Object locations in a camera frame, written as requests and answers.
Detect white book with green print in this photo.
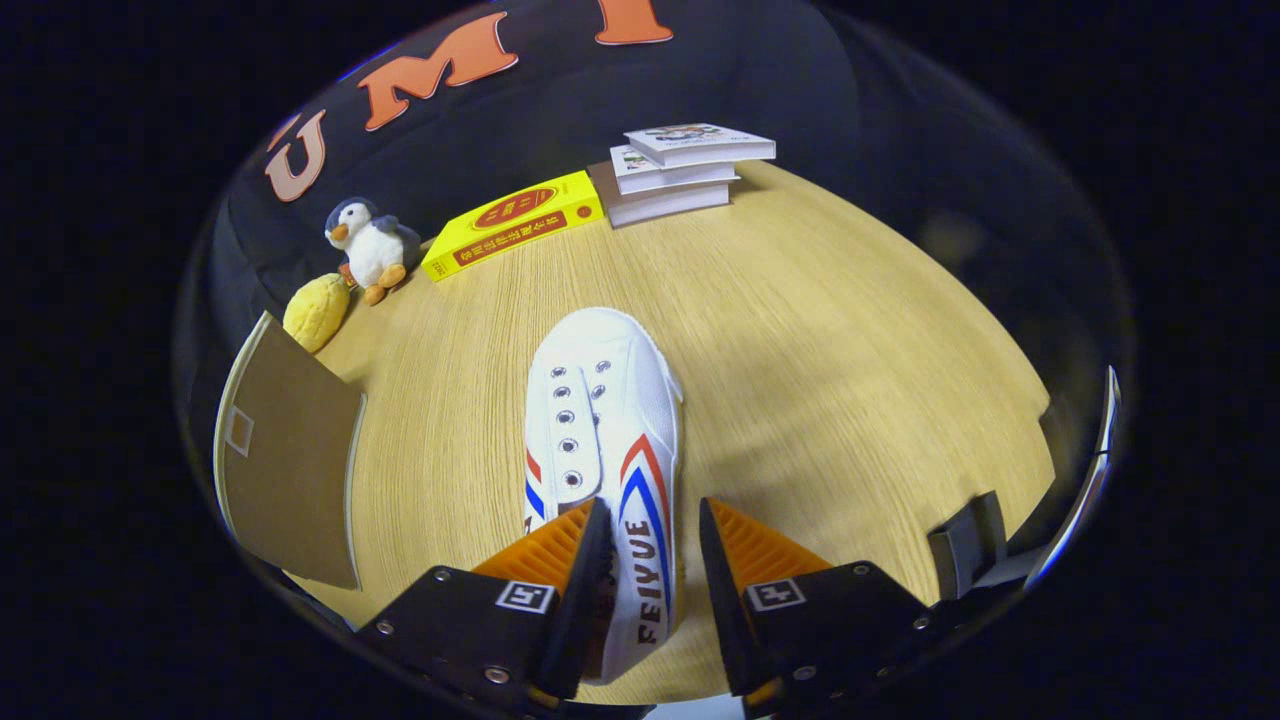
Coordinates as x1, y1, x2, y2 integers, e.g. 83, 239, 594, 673
609, 144, 741, 197

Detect yellow book with red label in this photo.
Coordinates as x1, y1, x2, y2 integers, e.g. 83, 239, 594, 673
421, 170, 606, 283

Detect white shoe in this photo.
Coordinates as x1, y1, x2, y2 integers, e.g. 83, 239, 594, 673
522, 306, 685, 685

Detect black backdrop cloth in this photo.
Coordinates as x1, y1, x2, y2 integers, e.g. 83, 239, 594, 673
180, 0, 1131, 481

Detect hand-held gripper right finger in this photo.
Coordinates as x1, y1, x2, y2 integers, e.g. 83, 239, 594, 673
698, 497, 961, 716

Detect dark grey bracket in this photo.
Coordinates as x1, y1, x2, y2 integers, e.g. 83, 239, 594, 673
926, 490, 1041, 601

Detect beige fabric storage box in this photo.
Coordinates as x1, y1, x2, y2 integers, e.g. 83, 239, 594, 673
213, 311, 368, 591

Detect brown cover book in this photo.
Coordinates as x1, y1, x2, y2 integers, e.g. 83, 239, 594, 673
588, 160, 733, 229

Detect yellow round plush toy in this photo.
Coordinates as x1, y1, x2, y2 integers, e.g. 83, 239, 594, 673
282, 275, 352, 354

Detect penguin plush toy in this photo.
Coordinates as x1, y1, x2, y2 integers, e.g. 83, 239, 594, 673
324, 197, 423, 306

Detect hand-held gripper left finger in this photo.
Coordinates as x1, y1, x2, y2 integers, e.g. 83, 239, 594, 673
357, 497, 613, 716

